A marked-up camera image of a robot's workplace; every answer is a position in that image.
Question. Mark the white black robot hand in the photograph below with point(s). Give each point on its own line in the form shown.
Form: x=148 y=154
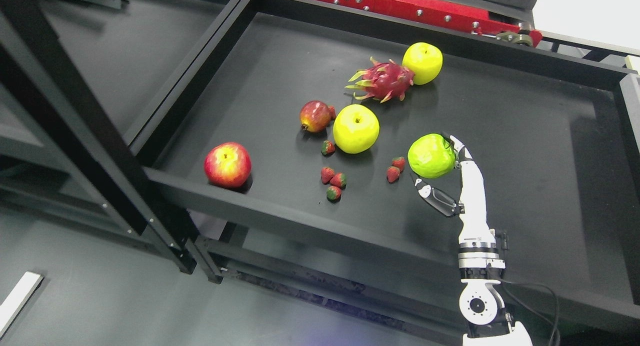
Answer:
x=471 y=206

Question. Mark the green apple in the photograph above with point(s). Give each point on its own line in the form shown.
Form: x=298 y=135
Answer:
x=431 y=156

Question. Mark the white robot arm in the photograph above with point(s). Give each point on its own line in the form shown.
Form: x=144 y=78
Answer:
x=488 y=321

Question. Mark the yellow apple front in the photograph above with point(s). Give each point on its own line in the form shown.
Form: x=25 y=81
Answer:
x=355 y=129

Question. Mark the yellow apple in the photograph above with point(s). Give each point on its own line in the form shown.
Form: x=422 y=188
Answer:
x=424 y=60
x=355 y=129

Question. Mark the yellow apple back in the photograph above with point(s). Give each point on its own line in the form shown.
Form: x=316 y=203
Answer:
x=424 y=60

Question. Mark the red apple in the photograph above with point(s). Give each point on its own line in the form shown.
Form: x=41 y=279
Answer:
x=228 y=165

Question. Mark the strawberry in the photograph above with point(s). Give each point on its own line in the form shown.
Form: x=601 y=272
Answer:
x=326 y=174
x=328 y=148
x=338 y=180
x=399 y=162
x=392 y=174
x=334 y=193

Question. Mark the pink dragon fruit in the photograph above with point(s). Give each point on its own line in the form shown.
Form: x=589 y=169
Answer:
x=382 y=81

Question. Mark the red pomegranate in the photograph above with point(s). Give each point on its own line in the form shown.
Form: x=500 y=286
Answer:
x=315 y=116

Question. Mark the red metal beam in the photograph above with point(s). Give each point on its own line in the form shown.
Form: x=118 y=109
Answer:
x=449 y=15

